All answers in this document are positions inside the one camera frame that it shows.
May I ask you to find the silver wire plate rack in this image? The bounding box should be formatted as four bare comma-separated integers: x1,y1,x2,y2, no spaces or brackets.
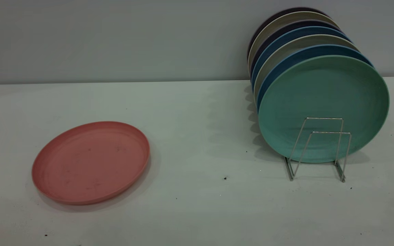
284,117,352,182

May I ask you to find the green round plate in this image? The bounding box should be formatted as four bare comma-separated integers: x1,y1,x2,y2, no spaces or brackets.
258,55,390,164

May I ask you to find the beige round plate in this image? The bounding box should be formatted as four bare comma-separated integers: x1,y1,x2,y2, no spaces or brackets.
253,34,360,100
248,11,340,74

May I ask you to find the navy purple round plate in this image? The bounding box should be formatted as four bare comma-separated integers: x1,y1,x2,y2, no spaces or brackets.
250,20,341,75

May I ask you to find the dark blue round plate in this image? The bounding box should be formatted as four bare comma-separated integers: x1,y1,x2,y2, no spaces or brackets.
257,44,374,112

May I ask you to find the dark maroon round plate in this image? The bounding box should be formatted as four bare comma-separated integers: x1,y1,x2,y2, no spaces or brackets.
247,7,328,56

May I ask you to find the light blue round plate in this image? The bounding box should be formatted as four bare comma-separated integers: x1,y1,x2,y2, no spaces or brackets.
251,26,351,88

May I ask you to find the pink round plate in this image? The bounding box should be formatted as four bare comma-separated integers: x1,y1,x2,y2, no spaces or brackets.
31,121,150,205

